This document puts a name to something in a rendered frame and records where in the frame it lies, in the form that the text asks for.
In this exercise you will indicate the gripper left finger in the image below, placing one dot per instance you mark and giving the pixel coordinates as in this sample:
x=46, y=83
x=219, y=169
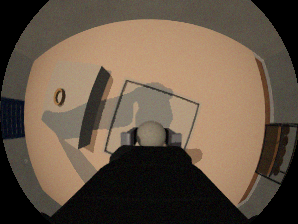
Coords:
x=129, y=137

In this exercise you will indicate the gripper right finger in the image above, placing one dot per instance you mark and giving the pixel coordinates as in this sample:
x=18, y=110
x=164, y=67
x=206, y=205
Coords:
x=172, y=138

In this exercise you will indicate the grey ball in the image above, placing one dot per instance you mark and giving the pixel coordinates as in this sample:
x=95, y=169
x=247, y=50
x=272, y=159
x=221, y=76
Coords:
x=151, y=133

